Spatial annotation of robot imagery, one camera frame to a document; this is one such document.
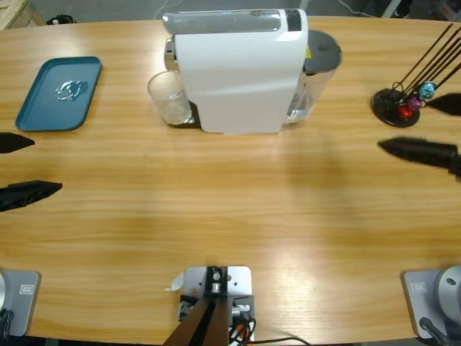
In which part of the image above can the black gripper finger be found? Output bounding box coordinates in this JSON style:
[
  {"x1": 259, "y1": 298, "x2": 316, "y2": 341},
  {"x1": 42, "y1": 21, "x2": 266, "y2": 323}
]
[
  {"x1": 0, "y1": 132, "x2": 35, "y2": 155},
  {"x1": 424, "y1": 92, "x2": 461, "y2": 117},
  {"x1": 377, "y1": 137, "x2": 461, "y2": 178},
  {"x1": 0, "y1": 181, "x2": 63, "y2": 213}
]

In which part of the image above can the clear drinking glass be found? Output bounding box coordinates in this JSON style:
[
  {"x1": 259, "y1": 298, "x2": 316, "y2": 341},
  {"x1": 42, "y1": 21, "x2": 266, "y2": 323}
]
[{"x1": 146, "y1": 71, "x2": 194, "y2": 126}]

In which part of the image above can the white capsule coffee machine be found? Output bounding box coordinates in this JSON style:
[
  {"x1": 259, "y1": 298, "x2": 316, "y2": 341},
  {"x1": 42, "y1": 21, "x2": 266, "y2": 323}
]
[{"x1": 161, "y1": 7, "x2": 310, "y2": 136}]

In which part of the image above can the teal plastic tray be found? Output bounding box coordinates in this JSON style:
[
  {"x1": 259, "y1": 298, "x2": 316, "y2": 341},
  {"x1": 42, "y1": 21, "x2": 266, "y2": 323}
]
[{"x1": 14, "y1": 56, "x2": 104, "y2": 133}]

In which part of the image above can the black capsule holder with rods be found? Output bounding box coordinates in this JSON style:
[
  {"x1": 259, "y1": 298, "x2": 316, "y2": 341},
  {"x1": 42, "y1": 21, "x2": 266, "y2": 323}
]
[{"x1": 370, "y1": 23, "x2": 461, "y2": 128}]

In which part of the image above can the white object with orange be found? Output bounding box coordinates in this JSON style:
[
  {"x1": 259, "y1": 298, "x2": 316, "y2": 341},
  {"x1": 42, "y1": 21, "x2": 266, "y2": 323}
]
[{"x1": 428, "y1": 0, "x2": 461, "y2": 19}]

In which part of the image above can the person in blue jeans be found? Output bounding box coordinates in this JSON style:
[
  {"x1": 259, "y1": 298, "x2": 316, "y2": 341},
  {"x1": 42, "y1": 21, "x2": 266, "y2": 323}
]
[{"x1": 394, "y1": 0, "x2": 413, "y2": 17}]

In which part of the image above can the grey metal furniture leg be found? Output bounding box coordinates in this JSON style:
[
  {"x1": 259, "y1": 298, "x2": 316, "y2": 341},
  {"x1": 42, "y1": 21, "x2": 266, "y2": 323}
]
[{"x1": 381, "y1": 0, "x2": 399, "y2": 18}]

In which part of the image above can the light wooden pallet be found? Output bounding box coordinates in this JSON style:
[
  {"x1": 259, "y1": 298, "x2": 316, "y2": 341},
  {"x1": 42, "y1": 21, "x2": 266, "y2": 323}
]
[{"x1": 0, "y1": 0, "x2": 48, "y2": 32}]

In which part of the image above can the small black floor object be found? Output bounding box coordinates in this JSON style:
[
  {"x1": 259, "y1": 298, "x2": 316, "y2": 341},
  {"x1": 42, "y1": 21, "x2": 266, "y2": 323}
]
[{"x1": 48, "y1": 14, "x2": 77, "y2": 26}]

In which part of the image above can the clear water tank dark lid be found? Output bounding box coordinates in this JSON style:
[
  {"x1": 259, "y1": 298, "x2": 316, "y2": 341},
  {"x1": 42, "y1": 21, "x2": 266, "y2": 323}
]
[{"x1": 284, "y1": 29, "x2": 343, "y2": 125}]

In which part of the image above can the white paper tab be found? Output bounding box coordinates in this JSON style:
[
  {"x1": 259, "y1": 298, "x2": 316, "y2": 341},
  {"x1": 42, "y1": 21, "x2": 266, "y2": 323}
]
[{"x1": 164, "y1": 272, "x2": 185, "y2": 292}]

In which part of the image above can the orange plastic clip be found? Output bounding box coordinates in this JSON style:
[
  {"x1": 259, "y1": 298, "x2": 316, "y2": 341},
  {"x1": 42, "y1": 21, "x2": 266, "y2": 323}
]
[{"x1": 230, "y1": 322, "x2": 253, "y2": 340}]

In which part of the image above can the arm grey base plate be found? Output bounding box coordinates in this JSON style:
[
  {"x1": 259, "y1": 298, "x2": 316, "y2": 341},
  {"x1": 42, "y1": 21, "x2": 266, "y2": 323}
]
[
  {"x1": 401, "y1": 265, "x2": 461, "y2": 340},
  {"x1": 0, "y1": 270, "x2": 42, "y2": 337}
]

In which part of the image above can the thick black base cable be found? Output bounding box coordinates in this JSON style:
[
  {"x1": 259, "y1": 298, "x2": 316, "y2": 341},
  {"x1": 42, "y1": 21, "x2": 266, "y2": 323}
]
[
  {"x1": 0, "y1": 309, "x2": 14, "y2": 336},
  {"x1": 419, "y1": 316, "x2": 451, "y2": 346}
]

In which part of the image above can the thin white cable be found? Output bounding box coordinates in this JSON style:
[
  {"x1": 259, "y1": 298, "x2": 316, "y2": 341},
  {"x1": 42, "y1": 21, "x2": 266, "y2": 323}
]
[
  {"x1": 154, "y1": 0, "x2": 179, "y2": 19},
  {"x1": 338, "y1": 0, "x2": 382, "y2": 17}
]

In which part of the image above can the thin black cable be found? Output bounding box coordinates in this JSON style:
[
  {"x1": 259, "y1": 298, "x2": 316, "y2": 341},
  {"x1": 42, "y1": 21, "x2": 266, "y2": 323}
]
[{"x1": 248, "y1": 337, "x2": 313, "y2": 346}]

